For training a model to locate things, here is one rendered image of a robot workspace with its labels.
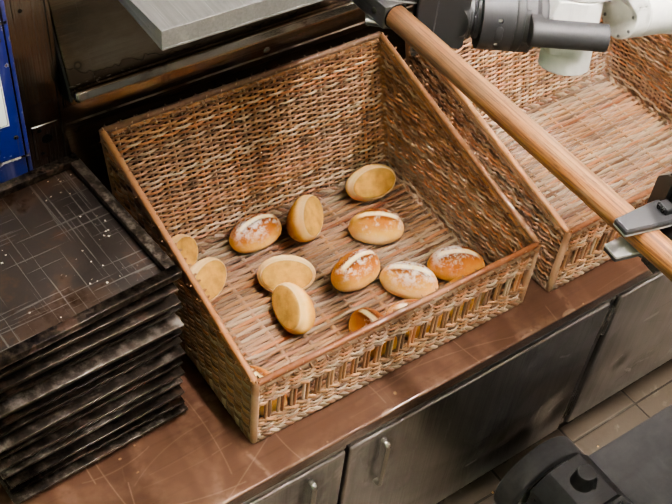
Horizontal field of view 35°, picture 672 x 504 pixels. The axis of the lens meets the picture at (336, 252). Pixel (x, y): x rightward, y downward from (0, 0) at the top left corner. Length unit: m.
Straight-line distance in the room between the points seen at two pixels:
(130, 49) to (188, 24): 0.36
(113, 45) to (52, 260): 0.36
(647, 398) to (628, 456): 0.35
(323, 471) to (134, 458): 0.30
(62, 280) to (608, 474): 1.22
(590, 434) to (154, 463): 1.16
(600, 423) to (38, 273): 1.45
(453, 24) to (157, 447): 0.75
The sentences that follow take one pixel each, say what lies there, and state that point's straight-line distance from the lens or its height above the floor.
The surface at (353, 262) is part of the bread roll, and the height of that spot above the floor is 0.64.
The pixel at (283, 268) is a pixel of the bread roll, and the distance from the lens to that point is 1.75.
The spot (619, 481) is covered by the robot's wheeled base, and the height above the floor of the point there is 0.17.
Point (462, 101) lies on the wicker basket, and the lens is 1.86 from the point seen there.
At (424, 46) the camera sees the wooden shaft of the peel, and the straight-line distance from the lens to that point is 1.28.
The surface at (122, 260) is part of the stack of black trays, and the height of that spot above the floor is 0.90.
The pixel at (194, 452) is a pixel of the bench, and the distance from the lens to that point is 1.61.
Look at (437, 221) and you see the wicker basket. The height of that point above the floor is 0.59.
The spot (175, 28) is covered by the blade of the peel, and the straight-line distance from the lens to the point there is 1.27.
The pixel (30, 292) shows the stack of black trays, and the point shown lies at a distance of 1.40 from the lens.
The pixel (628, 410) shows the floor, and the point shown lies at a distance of 2.52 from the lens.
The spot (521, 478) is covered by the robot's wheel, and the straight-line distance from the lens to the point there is 2.14.
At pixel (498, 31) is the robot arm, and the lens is 1.33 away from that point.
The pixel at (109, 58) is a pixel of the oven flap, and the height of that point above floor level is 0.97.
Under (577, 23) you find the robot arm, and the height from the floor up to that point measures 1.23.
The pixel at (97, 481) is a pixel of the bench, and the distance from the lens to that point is 1.59.
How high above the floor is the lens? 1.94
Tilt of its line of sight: 47 degrees down
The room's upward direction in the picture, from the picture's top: 7 degrees clockwise
